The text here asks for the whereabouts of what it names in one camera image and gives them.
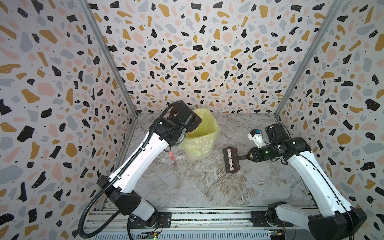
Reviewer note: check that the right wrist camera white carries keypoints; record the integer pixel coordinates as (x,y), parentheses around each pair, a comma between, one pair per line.
(256,136)

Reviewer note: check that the brown cartoon face brush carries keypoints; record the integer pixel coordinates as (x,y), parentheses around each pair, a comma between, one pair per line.
(232,160)

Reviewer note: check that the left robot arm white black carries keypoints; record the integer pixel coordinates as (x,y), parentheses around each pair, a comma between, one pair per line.
(119,186)

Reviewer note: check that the bin with yellow bag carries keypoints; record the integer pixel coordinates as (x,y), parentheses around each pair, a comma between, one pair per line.
(199,143)

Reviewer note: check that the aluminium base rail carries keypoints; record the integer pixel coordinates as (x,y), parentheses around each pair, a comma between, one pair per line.
(210,223)

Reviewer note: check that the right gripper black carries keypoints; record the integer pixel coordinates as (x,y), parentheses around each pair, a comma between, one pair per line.
(244,157)

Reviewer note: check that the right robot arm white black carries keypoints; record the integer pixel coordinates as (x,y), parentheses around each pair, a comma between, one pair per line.
(335,218)

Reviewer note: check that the pink paper scrap upper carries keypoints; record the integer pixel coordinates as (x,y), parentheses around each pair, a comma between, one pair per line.
(171,155)

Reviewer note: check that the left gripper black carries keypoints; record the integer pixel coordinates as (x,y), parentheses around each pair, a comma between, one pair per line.
(170,122)

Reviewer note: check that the brown dustpan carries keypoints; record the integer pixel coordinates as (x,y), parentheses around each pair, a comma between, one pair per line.
(179,107)

